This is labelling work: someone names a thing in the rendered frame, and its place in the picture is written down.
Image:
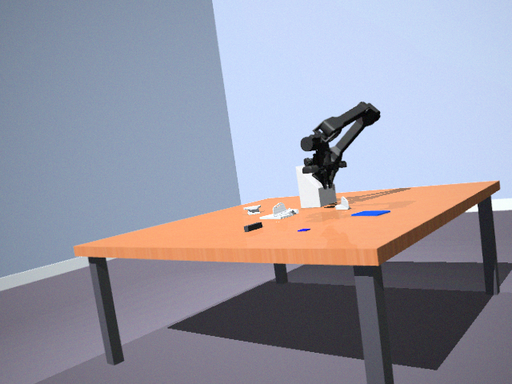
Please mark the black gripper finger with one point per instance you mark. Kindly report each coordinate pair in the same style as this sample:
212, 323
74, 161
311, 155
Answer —
323, 179
330, 177

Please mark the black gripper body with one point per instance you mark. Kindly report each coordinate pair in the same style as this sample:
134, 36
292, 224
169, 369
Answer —
323, 159

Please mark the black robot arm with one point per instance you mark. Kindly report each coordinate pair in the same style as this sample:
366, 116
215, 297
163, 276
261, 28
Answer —
365, 114

